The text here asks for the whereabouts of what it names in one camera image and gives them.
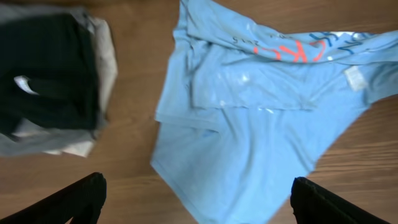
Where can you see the folded white garment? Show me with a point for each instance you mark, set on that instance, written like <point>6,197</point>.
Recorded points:
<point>34,139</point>

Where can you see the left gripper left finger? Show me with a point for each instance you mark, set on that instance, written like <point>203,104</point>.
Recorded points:
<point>78,203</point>

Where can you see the light blue printed t-shirt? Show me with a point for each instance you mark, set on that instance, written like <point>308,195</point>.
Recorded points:
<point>246,109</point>

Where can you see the folded grey garment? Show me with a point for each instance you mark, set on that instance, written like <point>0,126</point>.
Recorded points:
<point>13,12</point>

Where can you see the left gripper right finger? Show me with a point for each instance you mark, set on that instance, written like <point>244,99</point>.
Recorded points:
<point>313,204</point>

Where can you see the folded dark navy garment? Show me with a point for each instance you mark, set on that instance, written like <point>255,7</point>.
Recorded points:
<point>48,74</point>

